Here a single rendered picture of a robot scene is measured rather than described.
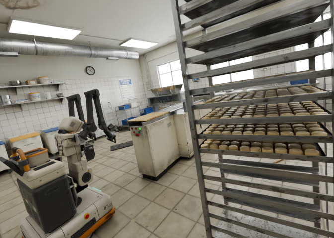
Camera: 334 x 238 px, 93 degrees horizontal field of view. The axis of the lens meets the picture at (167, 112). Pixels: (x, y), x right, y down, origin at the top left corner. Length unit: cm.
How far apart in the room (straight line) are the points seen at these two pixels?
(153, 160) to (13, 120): 426
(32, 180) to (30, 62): 464
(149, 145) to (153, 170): 37
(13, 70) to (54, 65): 96
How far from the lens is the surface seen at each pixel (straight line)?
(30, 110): 577
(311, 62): 130
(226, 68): 88
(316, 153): 99
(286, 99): 87
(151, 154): 228
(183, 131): 267
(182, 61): 93
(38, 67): 599
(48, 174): 168
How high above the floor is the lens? 127
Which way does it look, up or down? 8 degrees down
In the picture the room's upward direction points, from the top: 10 degrees counter-clockwise
